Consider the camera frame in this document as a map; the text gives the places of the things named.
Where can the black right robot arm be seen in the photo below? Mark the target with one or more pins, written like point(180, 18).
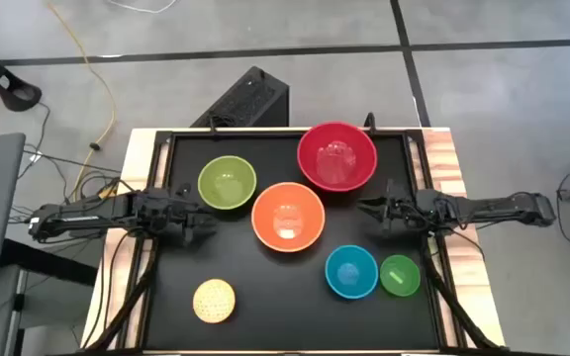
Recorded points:
point(512, 207)

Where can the black table mat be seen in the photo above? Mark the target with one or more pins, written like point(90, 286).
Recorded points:
point(265, 306)

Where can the small translucent green bowl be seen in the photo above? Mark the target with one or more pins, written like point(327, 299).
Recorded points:
point(400, 276)

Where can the lime green bowl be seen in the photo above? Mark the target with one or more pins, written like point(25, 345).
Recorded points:
point(226, 182)

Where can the large red bowl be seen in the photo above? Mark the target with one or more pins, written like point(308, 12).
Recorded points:
point(337, 155)

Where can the black metal table frame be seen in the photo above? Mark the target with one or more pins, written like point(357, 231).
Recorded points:
point(285, 132)

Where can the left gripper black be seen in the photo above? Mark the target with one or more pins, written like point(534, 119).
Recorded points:
point(181, 217)

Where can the black computer tower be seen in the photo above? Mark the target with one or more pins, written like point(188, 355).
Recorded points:
point(245, 101)

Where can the small yellow perforated bowl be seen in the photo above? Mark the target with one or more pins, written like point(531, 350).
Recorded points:
point(214, 300)

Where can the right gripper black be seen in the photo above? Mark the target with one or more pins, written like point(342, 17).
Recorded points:
point(403, 210)

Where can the blue bowl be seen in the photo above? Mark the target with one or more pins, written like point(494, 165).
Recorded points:
point(351, 272)

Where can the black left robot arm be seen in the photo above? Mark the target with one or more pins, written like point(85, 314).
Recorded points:
point(77, 217)

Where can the orange bowl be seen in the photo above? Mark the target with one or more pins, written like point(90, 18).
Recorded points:
point(288, 217)

